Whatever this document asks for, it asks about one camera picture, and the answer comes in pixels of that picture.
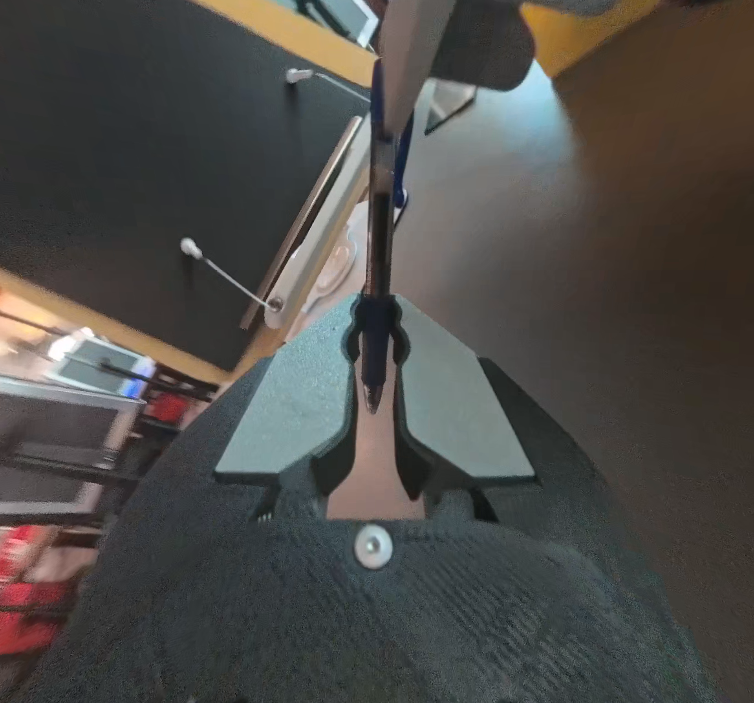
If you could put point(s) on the pale flat board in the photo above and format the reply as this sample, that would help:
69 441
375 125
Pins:
450 96

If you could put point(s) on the red bag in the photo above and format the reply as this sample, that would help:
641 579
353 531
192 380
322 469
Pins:
29 597

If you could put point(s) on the black shelf rack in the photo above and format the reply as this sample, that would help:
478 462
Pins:
59 449

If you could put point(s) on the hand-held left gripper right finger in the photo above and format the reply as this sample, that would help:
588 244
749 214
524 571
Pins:
465 414

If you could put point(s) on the blue ballpoint pen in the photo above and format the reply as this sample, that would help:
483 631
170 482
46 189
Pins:
377 243

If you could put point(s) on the black wooden-framed book stand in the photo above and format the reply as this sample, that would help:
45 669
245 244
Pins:
147 125

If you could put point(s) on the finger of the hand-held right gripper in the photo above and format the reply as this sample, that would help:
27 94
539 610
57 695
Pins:
418 25

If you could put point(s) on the white stand base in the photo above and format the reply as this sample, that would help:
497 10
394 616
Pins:
336 255

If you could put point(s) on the yellow box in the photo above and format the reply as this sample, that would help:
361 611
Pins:
565 37

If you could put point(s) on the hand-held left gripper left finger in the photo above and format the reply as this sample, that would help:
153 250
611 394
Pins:
288 414

